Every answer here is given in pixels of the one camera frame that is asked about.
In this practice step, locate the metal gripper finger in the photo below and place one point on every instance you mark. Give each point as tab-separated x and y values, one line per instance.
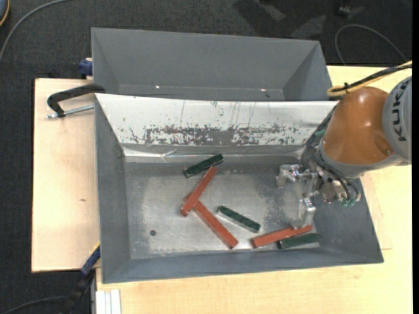
306	211
285	174

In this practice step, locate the red-brown flat block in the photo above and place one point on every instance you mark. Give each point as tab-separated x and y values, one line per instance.
216	225
199	191
278	236

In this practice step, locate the grey metal bin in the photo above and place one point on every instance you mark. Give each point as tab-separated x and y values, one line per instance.
203	64

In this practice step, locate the dark green flat block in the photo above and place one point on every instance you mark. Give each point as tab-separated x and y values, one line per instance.
203	165
299	240
239	218

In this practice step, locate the pale wood board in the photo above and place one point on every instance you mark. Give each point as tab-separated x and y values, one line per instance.
65	182

